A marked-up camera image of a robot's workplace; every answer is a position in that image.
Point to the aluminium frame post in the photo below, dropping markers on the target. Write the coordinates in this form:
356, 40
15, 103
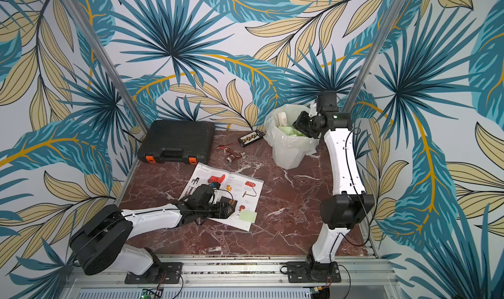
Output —
392, 17
88, 31

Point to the white bin with bag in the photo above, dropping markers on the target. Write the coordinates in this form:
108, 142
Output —
287, 151

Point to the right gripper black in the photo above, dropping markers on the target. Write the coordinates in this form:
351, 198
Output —
304, 123

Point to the aluminium front rail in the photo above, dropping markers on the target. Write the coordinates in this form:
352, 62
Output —
245, 277

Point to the black plastic tool case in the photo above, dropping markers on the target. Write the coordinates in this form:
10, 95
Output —
189, 142

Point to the left aluminium frame post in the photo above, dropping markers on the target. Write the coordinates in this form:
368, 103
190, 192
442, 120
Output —
88, 31

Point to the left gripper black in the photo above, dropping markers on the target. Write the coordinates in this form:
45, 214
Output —
226, 214

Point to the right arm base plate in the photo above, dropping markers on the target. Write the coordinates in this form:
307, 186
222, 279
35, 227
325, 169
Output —
304, 272

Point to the yellow art textbook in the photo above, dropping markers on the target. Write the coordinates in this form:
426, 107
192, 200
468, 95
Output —
243, 189

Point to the green sticky note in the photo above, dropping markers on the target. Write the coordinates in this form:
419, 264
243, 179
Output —
247, 216
290, 131

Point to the black box of brass parts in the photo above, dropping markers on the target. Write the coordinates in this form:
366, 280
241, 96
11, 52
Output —
250, 138

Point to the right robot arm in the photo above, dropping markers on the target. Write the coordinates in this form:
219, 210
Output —
349, 203

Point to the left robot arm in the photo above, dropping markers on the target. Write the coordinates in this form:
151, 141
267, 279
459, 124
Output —
101, 243

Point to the right aluminium frame post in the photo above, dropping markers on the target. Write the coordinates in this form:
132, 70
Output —
392, 17

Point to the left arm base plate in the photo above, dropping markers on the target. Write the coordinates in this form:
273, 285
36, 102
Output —
164, 273

